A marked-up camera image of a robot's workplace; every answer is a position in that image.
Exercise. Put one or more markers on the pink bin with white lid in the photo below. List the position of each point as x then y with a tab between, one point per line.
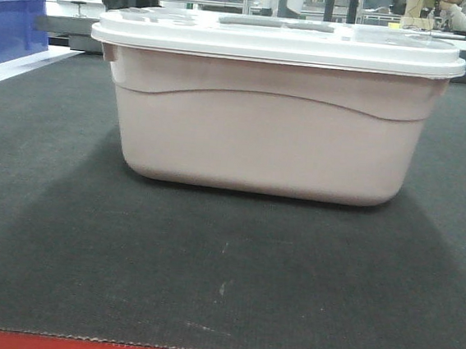
303	109

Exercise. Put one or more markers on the dark grey table mat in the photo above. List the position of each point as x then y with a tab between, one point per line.
90	249

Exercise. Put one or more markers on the blue plastic crate left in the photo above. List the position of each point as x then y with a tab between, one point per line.
19	36

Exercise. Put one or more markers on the person in white top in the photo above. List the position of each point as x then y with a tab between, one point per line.
453	12

